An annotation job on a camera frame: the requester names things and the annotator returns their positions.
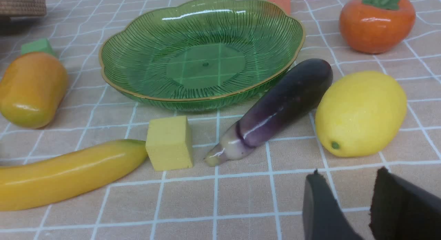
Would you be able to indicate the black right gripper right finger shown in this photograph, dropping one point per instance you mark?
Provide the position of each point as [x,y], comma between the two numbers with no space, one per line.
[401,210]

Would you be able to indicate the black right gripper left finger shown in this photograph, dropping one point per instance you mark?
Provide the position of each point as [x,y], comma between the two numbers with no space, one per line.
[321,215]

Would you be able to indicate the yellow toy lemon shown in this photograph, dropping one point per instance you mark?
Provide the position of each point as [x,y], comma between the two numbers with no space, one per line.
[360,114]

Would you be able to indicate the purple toy eggplant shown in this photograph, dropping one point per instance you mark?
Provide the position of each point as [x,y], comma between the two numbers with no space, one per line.
[293,97]

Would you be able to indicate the orange toy persimmon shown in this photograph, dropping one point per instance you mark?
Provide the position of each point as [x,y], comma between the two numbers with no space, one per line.
[376,26]

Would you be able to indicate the yellow toy banana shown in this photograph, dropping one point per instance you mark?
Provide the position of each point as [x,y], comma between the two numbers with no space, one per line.
[60,178]

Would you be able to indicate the orange yellow toy mango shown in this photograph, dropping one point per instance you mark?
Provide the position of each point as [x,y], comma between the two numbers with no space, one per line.
[32,89]

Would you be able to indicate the checkered beige tablecloth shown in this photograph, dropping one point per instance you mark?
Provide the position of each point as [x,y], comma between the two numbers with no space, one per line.
[257,198]

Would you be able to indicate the yellow foam cube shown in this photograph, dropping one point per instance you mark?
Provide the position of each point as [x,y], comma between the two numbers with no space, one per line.
[169,143]

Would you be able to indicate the green glass plate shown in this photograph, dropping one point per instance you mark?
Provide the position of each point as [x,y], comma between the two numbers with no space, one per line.
[203,54]

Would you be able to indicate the green foam cube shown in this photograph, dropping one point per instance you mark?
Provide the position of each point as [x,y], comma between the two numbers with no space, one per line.
[40,45]

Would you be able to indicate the woven wicker basket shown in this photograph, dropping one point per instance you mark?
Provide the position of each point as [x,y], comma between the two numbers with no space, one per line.
[22,8]

